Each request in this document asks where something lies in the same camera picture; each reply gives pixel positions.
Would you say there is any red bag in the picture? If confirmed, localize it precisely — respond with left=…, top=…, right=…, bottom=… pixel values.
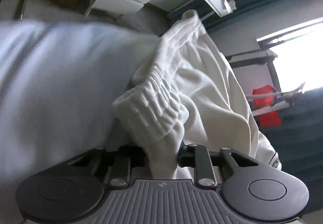
left=252, top=84, right=283, bottom=128

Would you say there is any pastel pink blue quilt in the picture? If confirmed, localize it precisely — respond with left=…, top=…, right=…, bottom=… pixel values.
left=1, top=20, right=159, bottom=223

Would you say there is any white sweatshirt garment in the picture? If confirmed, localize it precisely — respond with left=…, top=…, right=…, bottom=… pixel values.
left=113, top=10, right=282, bottom=179

